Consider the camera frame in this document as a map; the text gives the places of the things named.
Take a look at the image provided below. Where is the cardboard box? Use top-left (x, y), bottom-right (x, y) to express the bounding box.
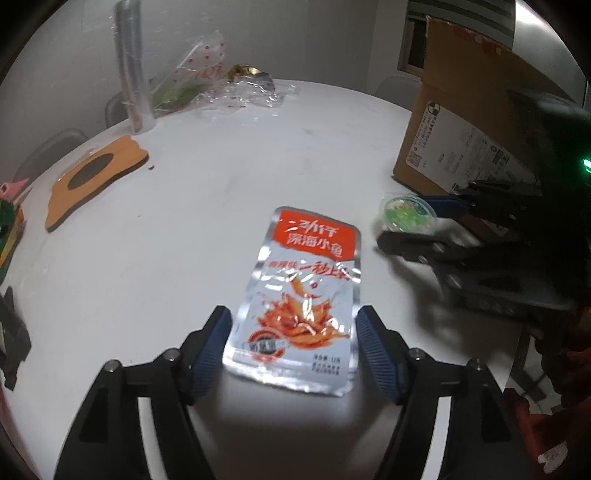
top-left (392, 15), bottom-right (589, 232)

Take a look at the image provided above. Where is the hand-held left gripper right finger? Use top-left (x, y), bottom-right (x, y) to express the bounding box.
top-left (355, 305), bottom-right (532, 480)

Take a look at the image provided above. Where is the silver foil packet orange label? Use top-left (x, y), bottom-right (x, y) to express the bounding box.
top-left (222, 206), bottom-right (362, 398)

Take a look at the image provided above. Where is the clear cellophane roll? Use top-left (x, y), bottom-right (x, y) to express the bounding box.
top-left (115, 0), bottom-right (155, 136)

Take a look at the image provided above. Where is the crumpled clear plastic wrap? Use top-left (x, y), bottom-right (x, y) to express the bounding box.
top-left (196, 76), bottom-right (301, 116)

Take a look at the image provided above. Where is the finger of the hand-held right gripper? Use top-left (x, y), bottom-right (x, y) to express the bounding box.
top-left (376, 228), bottom-right (550, 301)
top-left (422, 180), bottom-right (544, 228)

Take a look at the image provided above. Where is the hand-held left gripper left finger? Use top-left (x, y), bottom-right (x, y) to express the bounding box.
top-left (55, 305), bottom-right (232, 480)

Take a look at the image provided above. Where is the grey chair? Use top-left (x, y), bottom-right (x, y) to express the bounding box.
top-left (105, 90), bottom-right (131, 129)
top-left (374, 75), bottom-right (423, 112)
top-left (14, 128), bottom-right (89, 183)

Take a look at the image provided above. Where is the red and green snack bag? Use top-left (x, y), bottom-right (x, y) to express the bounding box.
top-left (0, 180), bottom-right (28, 278)

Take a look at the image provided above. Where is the clear bag with red dots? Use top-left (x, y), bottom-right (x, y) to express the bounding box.
top-left (150, 31), bottom-right (228, 112)

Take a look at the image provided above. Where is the green jelly cup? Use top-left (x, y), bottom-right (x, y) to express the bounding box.
top-left (379, 194), bottom-right (439, 234)

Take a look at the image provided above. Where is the orange mat with dark oval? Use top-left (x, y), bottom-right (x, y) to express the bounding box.
top-left (44, 135), bottom-right (149, 232)

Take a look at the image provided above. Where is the person's red clothing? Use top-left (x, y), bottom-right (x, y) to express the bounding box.
top-left (503, 388), bottom-right (591, 480)

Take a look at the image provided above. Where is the black folding stand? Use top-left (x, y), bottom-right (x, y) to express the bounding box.
top-left (0, 286), bottom-right (32, 391)

